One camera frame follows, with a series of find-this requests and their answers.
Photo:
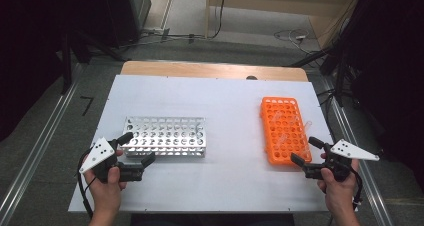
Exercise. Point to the dark cabinet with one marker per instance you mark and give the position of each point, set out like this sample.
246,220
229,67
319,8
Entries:
123,12

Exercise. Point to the black curtain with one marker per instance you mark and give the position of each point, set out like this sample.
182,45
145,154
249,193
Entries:
393,69
26,52

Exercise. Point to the grey power strip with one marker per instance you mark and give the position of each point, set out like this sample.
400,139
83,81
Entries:
155,31

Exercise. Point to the silver metal test tube rack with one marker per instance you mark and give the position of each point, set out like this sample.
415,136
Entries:
163,136

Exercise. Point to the light wooden shelf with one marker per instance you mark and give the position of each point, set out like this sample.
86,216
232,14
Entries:
266,4

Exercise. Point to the black stand legs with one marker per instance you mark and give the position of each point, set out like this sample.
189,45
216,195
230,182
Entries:
66,62
340,76

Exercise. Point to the metal floor rail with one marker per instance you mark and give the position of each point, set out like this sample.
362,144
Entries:
40,142
373,192

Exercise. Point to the orange plastic test tube rack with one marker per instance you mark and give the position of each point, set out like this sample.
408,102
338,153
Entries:
286,152

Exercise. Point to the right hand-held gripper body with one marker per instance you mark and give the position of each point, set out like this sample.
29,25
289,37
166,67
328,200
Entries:
350,151

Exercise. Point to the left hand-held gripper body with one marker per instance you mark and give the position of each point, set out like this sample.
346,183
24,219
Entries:
100,152

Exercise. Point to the white table board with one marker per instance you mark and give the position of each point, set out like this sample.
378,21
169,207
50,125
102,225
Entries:
216,99

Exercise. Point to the person's left hand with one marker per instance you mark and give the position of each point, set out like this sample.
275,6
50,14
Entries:
106,196

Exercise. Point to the wooden table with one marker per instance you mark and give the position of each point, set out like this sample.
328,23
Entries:
200,69

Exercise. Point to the person's right hand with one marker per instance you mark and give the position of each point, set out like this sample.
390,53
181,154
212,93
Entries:
338,194

